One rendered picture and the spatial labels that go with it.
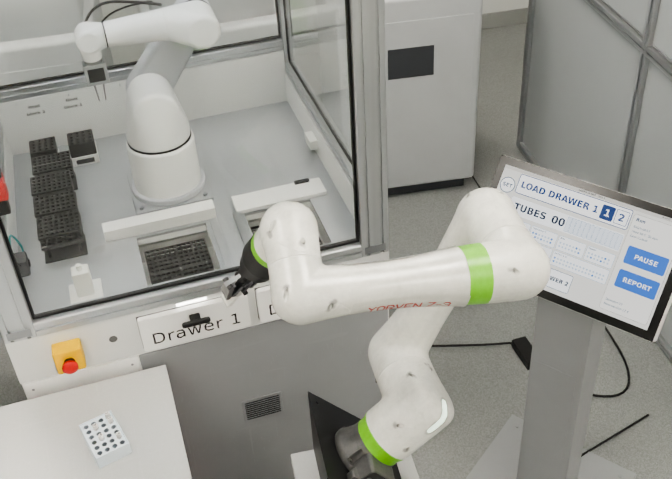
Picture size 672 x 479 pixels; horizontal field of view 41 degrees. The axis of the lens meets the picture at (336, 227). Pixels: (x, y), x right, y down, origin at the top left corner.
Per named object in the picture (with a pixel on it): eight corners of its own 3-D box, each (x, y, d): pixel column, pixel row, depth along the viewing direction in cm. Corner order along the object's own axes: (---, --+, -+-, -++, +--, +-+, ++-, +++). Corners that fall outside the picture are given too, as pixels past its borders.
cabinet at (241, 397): (396, 467, 302) (394, 290, 254) (88, 559, 281) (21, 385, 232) (315, 291, 375) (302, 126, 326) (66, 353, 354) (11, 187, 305)
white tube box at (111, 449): (132, 452, 218) (129, 442, 215) (99, 469, 214) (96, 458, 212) (113, 420, 226) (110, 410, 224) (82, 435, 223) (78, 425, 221)
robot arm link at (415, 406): (385, 418, 208) (445, 369, 202) (405, 474, 196) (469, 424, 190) (347, 400, 200) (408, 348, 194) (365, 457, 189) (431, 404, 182)
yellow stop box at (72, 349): (87, 370, 230) (81, 350, 225) (58, 377, 228) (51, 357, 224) (85, 356, 233) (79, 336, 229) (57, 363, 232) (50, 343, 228)
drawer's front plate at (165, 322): (251, 325, 243) (247, 295, 236) (144, 352, 237) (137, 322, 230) (250, 321, 244) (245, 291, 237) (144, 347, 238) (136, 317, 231)
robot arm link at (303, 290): (444, 258, 177) (460, 236, 167) (457, 312, 173) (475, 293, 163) (263, 279, 169) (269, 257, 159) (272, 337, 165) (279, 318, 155)
